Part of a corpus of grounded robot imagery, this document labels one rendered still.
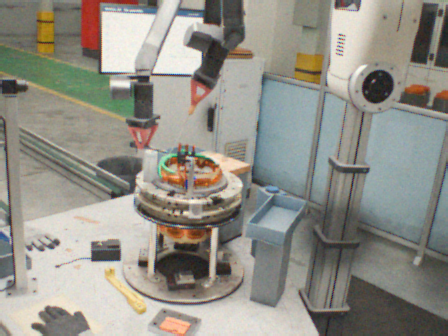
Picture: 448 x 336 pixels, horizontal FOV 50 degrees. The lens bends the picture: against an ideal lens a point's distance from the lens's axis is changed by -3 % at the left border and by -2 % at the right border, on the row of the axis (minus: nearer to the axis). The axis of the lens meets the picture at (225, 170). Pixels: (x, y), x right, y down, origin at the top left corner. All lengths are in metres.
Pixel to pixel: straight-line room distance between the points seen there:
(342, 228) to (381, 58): 0.55
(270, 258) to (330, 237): 0.28
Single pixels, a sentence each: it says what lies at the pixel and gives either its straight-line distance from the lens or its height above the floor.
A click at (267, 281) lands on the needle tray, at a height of 0.86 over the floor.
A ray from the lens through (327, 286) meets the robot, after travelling 1.71.
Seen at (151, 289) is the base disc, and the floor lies 0.80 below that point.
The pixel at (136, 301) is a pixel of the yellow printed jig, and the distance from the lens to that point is 1.45.
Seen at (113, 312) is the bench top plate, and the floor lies 0.78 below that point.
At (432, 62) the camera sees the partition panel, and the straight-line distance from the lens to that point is 3.45.
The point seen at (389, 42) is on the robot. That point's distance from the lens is 1.43.
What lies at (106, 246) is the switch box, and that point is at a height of 0.83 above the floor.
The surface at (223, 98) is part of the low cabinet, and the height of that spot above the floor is 0.91.
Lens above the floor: 1.62
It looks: 19 degrees down
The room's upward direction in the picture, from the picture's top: 5 degrees clockwise
